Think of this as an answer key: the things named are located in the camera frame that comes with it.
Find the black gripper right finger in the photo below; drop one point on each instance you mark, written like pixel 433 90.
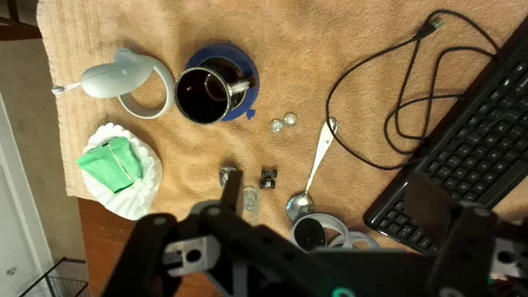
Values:
pixel 467 249

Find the black binder clip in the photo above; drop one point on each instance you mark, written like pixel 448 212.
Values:
pixel 268 179

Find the tan towel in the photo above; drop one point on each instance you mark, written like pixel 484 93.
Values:
pixel 274 55

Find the silver metal spoon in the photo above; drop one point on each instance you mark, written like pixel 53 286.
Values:
pixel 299 207

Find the clear glass bead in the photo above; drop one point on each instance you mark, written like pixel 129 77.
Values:
pixel 289 118
pixel 276 126

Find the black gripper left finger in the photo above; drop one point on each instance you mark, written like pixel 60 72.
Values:
pixel 165 258

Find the green packet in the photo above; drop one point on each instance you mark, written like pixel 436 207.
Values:
pixel 109 166

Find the dark metal mug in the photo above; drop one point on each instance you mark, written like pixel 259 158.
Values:
pixel 200 102

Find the black keyboard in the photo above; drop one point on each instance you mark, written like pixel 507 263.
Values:
pixel 479 150

